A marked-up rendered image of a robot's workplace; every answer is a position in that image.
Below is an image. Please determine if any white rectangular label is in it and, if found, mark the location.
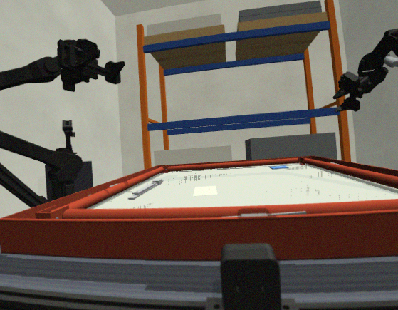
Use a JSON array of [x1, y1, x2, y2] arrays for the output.
[[194, 186, 217, 196]]

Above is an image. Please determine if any reddish-brown table edge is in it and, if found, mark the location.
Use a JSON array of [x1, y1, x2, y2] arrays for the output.
[[0, 160, 398, 261]]

